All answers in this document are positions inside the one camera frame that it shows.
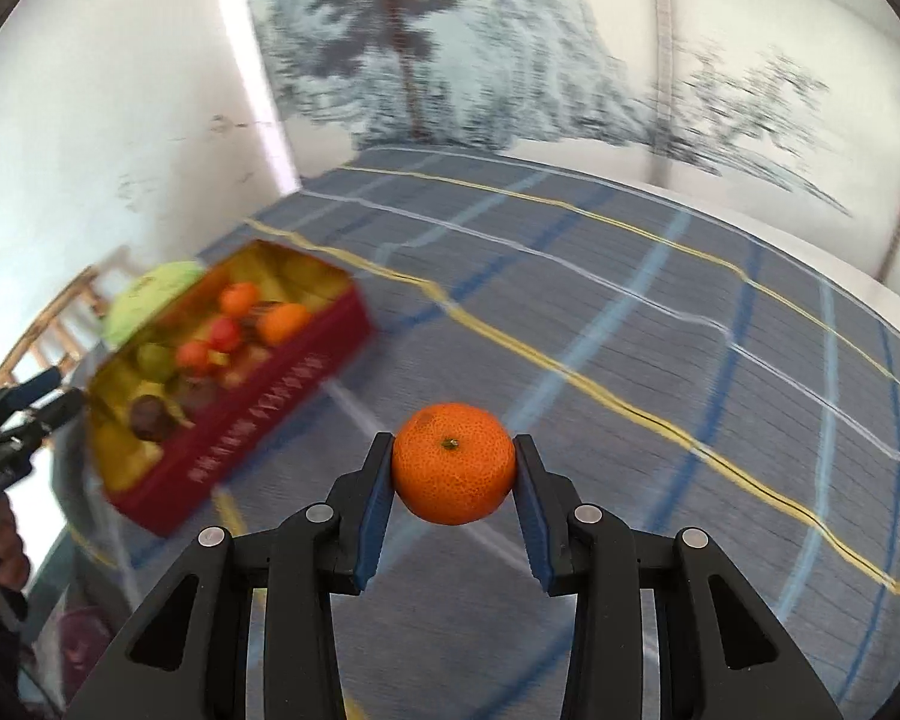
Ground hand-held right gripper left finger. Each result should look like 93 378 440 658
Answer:
67 431 398 720

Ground person's left hand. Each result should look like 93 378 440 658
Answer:
0 499 31 620

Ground red tin box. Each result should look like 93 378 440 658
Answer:
82 238 380 539

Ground orange mandarin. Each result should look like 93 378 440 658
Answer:
259 304 314 347
391 403 517 526
219 282 262 318

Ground green persimmon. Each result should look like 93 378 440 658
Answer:
136 343 179 383

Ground landscape ink wall painting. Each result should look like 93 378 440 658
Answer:
236 0 900 278

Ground green tissue pack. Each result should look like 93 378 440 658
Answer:
103 261 203 346

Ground wooden chair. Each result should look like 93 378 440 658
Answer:
0 244 140 391

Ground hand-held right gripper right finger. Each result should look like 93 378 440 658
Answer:
510 433 846 720

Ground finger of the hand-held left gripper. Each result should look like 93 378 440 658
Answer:
15 388 87 436
0 366 65 410

